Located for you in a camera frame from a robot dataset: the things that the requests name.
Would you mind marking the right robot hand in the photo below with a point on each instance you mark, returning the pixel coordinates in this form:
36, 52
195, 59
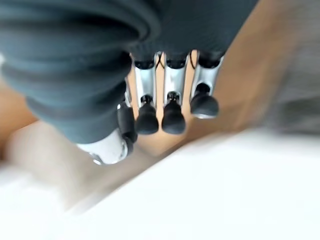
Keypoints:
75, 75

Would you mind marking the white bed sheet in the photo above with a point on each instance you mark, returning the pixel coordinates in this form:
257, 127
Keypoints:
200, 195

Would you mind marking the grey woven rug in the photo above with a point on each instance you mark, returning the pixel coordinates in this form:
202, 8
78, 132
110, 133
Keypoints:
297, 87

